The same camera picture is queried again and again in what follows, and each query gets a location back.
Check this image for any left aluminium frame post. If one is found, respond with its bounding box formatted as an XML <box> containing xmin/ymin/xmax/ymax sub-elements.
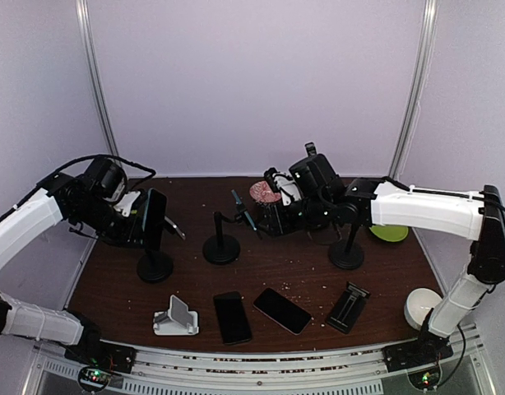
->
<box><xmin>75</xmin><ymin>0</ymin><xmax>118</xmax><ymax>155</ymax></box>

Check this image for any teal smartphone on stand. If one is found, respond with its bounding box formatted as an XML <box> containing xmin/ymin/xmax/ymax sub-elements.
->
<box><xmin>231</xmin><ymin>189</ymin><xmax>262</xmax><ymax>239</ymax></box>

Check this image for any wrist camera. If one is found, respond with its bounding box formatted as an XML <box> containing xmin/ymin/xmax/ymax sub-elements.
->
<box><xmin>264</xmin><ymin>167</ymin><xmax>303</xmax><ymax>206</ymax></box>
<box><xmin>113</xmin><ymin>190</ymin><xmax>144</xmax><ymax>220</ymax></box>

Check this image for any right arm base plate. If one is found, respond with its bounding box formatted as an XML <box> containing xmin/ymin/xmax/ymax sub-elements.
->
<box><xmin>382</xmin><ymin>339</ymin><xmax>454</xmax><ymax>372</ymax></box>

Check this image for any black gooseneck stand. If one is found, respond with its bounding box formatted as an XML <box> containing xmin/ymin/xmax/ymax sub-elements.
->
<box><xmin>137</xmin><ymin>216</ymin><xmax>186</xmax><ymax>284</ymax></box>
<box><xmin>327</xmin><ymin>224</ymin><xmax>364</xmax><ymax>270</ymax></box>

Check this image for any black stand with pink phone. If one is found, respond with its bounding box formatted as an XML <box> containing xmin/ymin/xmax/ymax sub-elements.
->
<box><xmin>304</xmin><ymin>142</ymin><xmax>318</xmax><ymax>158</ymax></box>

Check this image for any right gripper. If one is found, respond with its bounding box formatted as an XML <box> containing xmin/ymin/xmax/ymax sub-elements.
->
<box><xmin>254</xmin><ymin>194</ymin><xmax>332</xmax><ymax>238</ymax></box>

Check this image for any black folding phone stand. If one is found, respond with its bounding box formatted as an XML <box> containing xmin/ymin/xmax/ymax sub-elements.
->
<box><xmin>325</xmin><ymin>281</ymin><xmax>371</xmax><ymax>334</ymax></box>

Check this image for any green plate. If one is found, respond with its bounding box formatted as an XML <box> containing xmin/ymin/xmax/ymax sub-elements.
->
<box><xmin>369</xmin><ymin>225</ymin><xmax>409</xmax><ymax>243</ymax></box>

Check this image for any white folding phone stand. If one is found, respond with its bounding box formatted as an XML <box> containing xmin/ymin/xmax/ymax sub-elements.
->
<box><xmin>153</xmin><ymin>295</ymin><xmax>200</xmax><ymax>336</ymax></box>

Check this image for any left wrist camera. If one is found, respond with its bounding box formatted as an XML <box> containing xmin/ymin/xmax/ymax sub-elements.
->
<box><xmin>113</xmin><ymin>190</ymin><xmax>144</xmax><ymax>220</ymax></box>

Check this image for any front aluminium rail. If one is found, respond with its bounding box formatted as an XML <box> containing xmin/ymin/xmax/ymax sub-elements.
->
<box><xmin>19</xmin><ymin>327</ymin><xmax>500</xmax><ymax>394</ymax></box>

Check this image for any black stand with teal phone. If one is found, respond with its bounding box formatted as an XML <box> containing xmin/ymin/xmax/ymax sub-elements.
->
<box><xmin>202</xmin><ymin>211</ymin><xmax>241</xmax><ymax>266</ymax></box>

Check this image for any blue smartphone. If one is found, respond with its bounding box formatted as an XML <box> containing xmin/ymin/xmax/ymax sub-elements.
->
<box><xmin>213</xmin><ymin>291</ymin><xmax>253</xmax><ymax>345</ymax></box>

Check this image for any red patterned bowl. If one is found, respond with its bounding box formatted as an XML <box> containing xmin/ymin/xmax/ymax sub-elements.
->
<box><xmin>249</xmin><ymin>180</ymin><xmax>281</xmax><ymax>205</ymax></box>

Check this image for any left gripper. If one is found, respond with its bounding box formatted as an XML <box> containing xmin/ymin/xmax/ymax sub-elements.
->
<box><xmin>72</xmin><ymin>196</ymin><xmax>148</xmax><ymax>248</ymax></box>

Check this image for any aluminium frame post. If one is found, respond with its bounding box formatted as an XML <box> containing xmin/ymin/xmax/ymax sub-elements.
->
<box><xmin>388</xmin><ymin>0</ymin><xmax>438</xmax><ymax>179</ymax></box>
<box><xmin>75</xmin><ymin>0</ymin><xmax>118</xmax><ymax>155</ymax></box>

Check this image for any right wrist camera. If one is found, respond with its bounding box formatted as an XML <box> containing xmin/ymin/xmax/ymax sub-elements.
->
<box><xmin>264</xmin><ymin>167</ymin><xmax>303</xmax><ymax>206</ymax></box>

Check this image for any white bowl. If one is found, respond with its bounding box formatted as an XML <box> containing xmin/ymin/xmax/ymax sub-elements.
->
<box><xmin>404</xmin><ymin>288</ymin><xmax>442</xmax><ymax>331</ymax></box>

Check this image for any right aluminium frame post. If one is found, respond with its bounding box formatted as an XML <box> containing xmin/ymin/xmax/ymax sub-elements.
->
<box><xmin>388</xmin><ymin>0</ymin><xmax>438</xmax><ymax>179</ymax></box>

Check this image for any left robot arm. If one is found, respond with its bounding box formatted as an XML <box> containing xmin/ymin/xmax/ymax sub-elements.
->
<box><xmin>0</xmin><ymin>154</ymin><xmax>161</xmax><ymax>365</ymax></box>

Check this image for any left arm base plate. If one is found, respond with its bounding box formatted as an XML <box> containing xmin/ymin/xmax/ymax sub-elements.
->
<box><xmin>63</xmin><ymin>342</ymin><xmax>137</xmax><ymax>374</ymax></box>

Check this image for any pink smartphone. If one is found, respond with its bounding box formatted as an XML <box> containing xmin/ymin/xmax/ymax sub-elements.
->
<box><xmin>252</xmin><ymin>288</ymin><xmax>312</xmax><ymax>335</ymax></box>

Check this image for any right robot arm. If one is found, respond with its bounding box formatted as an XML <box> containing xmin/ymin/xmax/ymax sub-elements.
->
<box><xmin>261</xmin><ymin>153</ymin><xmax>505</xmax><ymax>364</ymax></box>

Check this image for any grey smartphone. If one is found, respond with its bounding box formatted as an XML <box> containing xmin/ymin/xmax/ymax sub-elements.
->
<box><xmin>142</xmin><ymin>188</ymin><xmax>167</xmax><ymax>251</ymax></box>

